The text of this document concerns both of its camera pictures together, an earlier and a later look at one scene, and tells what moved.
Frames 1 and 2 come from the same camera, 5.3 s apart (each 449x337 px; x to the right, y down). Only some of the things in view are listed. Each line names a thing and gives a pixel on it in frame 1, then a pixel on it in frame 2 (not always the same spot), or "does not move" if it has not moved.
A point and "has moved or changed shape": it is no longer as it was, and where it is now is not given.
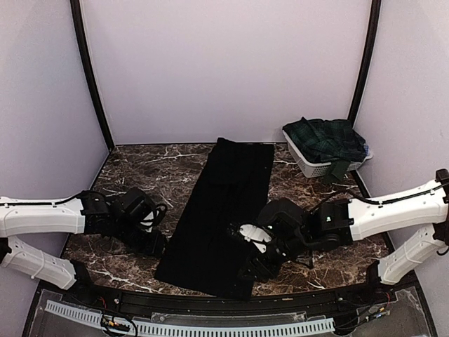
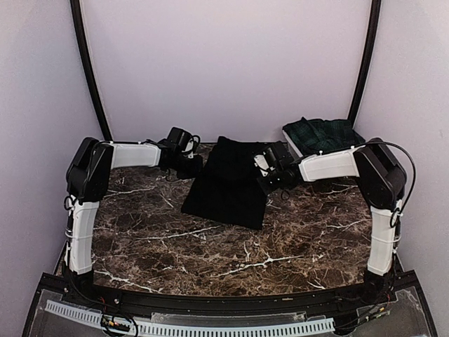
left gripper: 155,246 to 195,172
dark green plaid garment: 328,141 does not move
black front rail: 184,304 does not move
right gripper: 258,263 to 266,189
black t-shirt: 199,253 has moved or changed shape
